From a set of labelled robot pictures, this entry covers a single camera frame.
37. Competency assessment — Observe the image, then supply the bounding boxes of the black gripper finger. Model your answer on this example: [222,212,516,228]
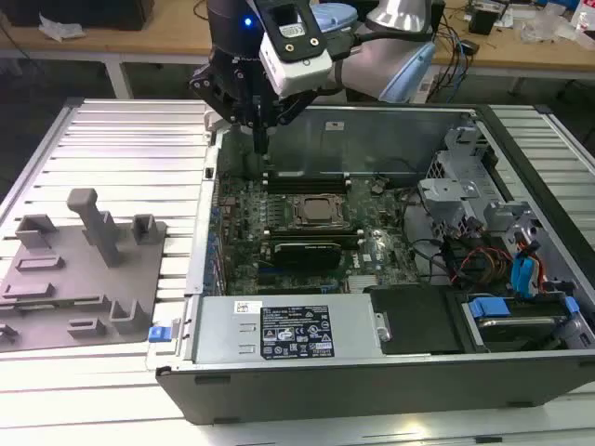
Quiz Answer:
[188,64,263,155]
[261,94,311,155]

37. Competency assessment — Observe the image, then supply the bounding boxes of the installed RAM stick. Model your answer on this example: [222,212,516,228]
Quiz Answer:
[266,170,350,183]

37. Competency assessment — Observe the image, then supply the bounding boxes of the black RAM slot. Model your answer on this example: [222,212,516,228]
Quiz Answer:
[265,181,350,195]
[261,225,355,243]

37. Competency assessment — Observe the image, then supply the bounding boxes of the wooden desk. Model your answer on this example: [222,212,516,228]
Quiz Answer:
[0,0,211,99]
[430,0,595,97]

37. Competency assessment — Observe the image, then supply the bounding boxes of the silver CPU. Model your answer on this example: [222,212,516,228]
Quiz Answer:
[297,197,343,223]

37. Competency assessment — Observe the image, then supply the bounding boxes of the CPU socket with metal cover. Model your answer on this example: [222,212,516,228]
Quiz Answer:
[284,191,355,230]

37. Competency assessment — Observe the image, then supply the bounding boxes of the large black box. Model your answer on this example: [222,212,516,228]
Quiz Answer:
[5,0,155,32]

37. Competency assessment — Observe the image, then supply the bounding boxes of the black graphics card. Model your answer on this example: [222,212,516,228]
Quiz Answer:
[271,239,344,271]

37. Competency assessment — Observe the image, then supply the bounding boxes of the crumpled white paper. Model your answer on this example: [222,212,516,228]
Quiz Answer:
[37,12,88,44]

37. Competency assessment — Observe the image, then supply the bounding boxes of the green motherboard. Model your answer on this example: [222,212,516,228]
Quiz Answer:
[211,172,420,297]

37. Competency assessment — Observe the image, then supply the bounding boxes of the grey metal drive cage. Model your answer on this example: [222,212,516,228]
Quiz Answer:
[416,124,495,239]

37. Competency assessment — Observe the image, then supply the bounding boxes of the silver chipset heatsink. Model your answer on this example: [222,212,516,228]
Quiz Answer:
[345,275,388,295]

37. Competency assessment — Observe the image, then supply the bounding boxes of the small black box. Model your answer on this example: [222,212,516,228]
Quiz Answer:
[468,6,507,34]

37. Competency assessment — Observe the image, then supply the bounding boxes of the grey power supply with label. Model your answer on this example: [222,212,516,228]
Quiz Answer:
[192,294,388,364]

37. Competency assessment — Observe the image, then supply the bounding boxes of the grey parts rack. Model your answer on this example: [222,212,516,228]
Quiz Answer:
[0,187,169,353]

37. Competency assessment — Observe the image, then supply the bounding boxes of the black plastic bay cover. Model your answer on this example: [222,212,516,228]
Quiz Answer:
[364,284,467,358]

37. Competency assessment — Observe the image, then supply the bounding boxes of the blue case latch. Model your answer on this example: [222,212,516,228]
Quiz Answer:
[147,324,173,346]

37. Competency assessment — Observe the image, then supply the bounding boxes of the black open PC case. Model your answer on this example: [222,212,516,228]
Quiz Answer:
[147,102,595,415]

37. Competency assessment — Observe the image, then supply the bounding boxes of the hard disk in blue carrier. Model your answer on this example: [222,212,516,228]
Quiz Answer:
[461,294,581,353]

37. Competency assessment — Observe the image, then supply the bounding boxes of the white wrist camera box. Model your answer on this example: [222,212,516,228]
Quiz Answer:
[258,2,335,98]

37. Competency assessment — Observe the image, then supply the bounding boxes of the black camera cable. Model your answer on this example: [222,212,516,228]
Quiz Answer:
[330,25,434,62]

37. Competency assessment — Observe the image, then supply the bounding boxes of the hanging black cables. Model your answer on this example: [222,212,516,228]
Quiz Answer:
[434,11,480,104]

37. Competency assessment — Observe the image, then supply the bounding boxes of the black wire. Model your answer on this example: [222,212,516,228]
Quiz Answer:
[411,238,450,282]

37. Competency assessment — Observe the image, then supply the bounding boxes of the red yellow wire bundle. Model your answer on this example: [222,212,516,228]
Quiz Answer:
[444,244,513,285]

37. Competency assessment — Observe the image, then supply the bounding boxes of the blue flat wire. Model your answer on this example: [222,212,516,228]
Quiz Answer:
[509,226,546,293]

